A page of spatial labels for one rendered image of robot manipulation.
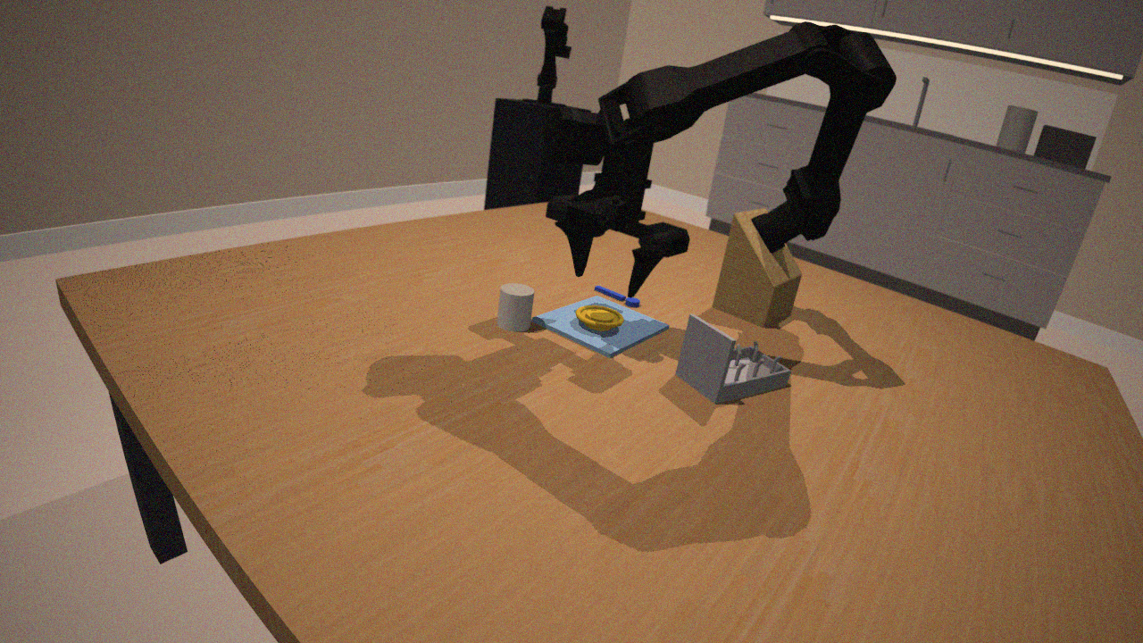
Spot light blue mat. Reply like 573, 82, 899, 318
531, 296, 669, 357

